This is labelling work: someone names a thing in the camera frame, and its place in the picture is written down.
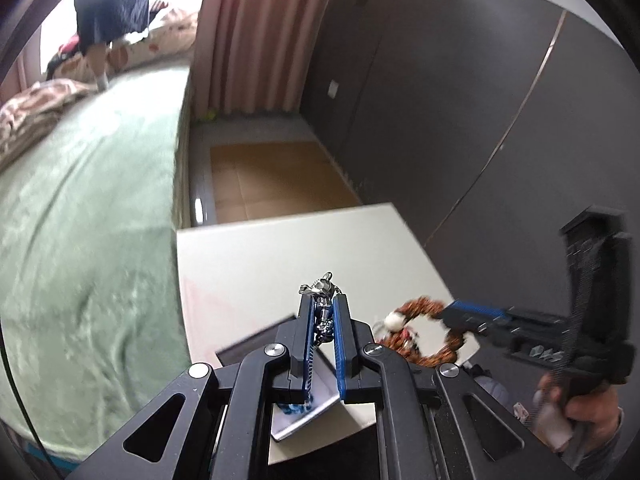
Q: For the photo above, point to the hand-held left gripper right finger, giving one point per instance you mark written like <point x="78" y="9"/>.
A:
<point x="342" y="350"/>

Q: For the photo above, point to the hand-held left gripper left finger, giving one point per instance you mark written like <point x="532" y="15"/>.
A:
<point x="306" y="340"/>

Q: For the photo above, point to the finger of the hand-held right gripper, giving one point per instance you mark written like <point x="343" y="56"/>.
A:
<point x="480" y="308"/>
<point x="470" y="324"/>

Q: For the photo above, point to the black jewelry box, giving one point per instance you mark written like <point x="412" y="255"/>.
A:
<point x="235" y="352"/>

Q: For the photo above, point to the person's right forearm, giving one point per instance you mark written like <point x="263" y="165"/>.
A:
<point x="595" y="447"/>

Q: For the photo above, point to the person's right hand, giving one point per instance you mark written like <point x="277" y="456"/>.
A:
<point x="595" y="402"/>

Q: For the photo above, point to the white bedside table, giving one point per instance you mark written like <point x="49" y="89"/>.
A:
<point x="240" y="260"/>

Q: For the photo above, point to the brown cardboard floor mat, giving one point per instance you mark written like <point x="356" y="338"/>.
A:
<point x="280" y="180"/>

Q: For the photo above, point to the bed with green blanket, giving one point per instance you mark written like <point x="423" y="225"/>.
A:
<point x="85" y="260"/>

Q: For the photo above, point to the small green object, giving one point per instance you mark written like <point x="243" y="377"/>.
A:
<point x="210" y="116"/>

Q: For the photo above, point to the pink curtain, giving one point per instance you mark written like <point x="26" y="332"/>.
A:
<point x="260" y="35"/>

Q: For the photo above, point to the floral patterned quilt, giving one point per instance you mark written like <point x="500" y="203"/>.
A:
<point x="170" y="35"/>

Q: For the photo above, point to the crumpled beige quilt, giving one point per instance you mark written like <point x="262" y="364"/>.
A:
<point x="30" y="115"/>

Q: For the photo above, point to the red clothes pile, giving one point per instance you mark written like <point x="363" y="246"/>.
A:
<point x="65" y="52"/>

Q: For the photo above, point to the white wall outlet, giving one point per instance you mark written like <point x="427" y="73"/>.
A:
<point x="333" y="89"/>

